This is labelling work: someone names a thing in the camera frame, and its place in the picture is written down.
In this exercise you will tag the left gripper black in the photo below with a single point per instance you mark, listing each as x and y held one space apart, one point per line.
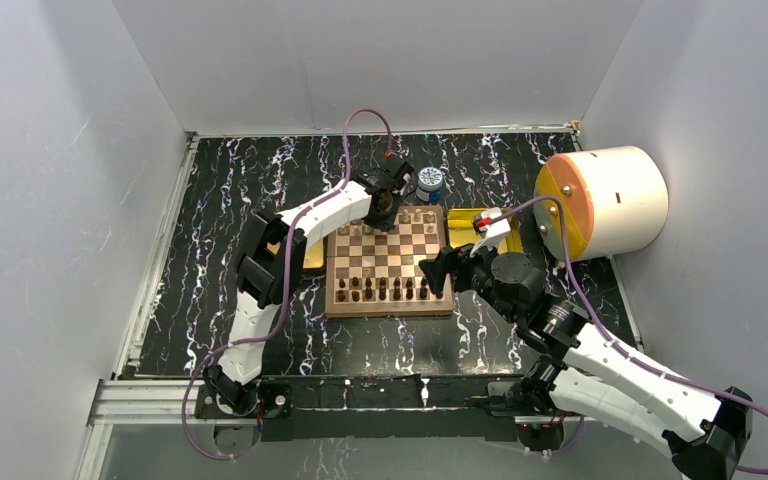
387 224

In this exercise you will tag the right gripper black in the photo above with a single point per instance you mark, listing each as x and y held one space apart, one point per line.
461 258

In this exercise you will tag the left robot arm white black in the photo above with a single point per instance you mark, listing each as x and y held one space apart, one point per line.
263 296

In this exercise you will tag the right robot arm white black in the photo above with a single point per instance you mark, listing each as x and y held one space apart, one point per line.
583 371

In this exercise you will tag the wooden chess board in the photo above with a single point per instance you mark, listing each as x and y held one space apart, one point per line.
375 254

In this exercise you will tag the blue white small jar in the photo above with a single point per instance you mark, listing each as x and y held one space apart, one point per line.
430 181

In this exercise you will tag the right gold tin tray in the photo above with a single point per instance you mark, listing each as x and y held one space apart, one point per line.
461 232

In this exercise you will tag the gold tin tray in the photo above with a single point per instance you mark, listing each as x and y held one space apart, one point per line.
308 257
461 232

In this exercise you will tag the left gold tin tray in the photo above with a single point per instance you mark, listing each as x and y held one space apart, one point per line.
308 257

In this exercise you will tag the white cylinder orange lid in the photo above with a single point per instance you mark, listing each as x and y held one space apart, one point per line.
614 201

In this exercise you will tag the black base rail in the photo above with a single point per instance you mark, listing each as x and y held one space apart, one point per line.
390 404

